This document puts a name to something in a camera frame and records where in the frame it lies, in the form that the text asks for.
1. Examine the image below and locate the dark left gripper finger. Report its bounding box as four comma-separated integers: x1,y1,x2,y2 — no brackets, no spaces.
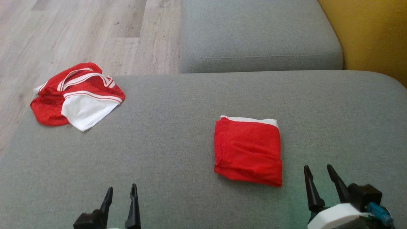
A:
100,187,114,220
125,184,141,229

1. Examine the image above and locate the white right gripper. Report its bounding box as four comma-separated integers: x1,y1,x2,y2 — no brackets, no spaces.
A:
303,164,369,229

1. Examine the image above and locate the plain red garment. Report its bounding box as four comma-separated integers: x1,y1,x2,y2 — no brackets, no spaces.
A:
214,115,283,187

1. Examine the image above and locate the red white mesh garment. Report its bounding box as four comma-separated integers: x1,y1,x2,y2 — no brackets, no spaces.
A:
30,62,125,132

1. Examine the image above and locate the grey and yellow sofa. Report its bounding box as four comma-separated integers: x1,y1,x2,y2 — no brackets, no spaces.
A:
0,70,407,229

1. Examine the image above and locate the large yellow sofa backrest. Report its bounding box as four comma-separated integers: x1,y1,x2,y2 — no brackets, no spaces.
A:
318,0,407,89

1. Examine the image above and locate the grey sofa seat cushion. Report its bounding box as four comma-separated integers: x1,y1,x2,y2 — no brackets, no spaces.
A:
180,0,344,74

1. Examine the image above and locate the blue plug black cable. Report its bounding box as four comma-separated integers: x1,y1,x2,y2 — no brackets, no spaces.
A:
366,202,394,227

